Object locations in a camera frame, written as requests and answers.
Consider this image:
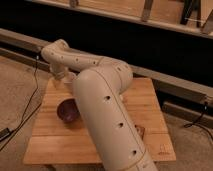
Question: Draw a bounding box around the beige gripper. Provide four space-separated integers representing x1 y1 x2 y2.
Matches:
50 65 76 84

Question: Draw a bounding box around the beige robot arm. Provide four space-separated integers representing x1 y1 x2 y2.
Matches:
41 39 158 171

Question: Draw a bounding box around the dark purple ceramic bowl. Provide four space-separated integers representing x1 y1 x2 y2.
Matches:
57 99 80 123

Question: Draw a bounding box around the wooden board table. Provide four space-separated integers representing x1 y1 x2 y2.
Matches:
23 78 176 164

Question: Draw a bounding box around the black device on floor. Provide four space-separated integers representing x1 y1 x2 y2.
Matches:
0 128 11 142

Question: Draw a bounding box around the dark red snack packet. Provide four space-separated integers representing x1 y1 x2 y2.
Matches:
135 125 145 140

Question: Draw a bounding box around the black cable on floor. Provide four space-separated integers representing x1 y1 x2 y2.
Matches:
0 54 44 152

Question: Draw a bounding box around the black cable at right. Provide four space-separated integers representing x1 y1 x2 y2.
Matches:
183 100 213 141

